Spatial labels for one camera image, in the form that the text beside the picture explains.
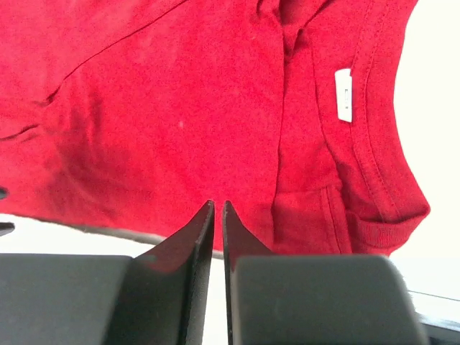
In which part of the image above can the aluminium front rail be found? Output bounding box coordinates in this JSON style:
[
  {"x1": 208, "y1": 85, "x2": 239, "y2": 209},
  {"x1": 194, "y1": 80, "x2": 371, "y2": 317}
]
[{"x1": 409, "y1": 291, "x2": 459, "y2": 344}]

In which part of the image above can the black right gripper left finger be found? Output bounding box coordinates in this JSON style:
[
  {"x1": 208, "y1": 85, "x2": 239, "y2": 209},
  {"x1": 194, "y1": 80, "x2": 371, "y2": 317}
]
[{"x1": 1, "y1": 201, "x2": 214, "y2": 344}]

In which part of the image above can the red t-shirt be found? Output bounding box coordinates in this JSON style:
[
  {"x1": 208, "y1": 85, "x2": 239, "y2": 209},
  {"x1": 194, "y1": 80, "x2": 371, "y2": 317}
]
[{"x1": 1, "y1": 1, "x2": 430, "y2": 255}]

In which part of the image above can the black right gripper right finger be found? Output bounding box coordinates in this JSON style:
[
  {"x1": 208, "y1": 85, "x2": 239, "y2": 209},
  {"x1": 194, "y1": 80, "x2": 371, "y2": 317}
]
[{"x1": 223, "y1": 202, "x2": 429, "y2": 344}]

